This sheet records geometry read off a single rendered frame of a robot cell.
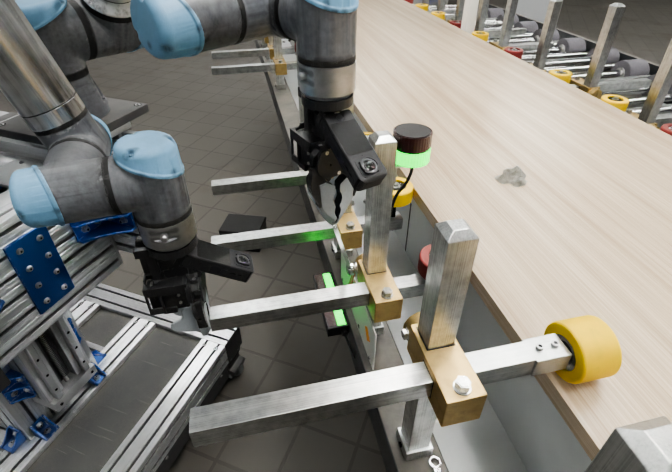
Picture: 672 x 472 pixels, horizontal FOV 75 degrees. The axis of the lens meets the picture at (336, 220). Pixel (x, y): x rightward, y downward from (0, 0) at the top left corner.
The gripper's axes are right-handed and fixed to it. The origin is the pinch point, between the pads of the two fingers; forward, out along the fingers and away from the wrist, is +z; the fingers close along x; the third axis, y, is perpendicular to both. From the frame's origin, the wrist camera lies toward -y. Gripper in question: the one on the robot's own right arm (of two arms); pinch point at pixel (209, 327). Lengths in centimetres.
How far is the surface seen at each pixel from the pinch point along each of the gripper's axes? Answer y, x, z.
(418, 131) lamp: -35.8, -3.4, -31.1
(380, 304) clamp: -28.9, 4.9, -4.0
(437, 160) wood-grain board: -56, -35, -8
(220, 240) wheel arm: -2.2, -24.6, 0.3
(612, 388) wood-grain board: -53, 29, -7
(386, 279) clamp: -31.6, -0.2, -4.5
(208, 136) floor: 15, -263, 82
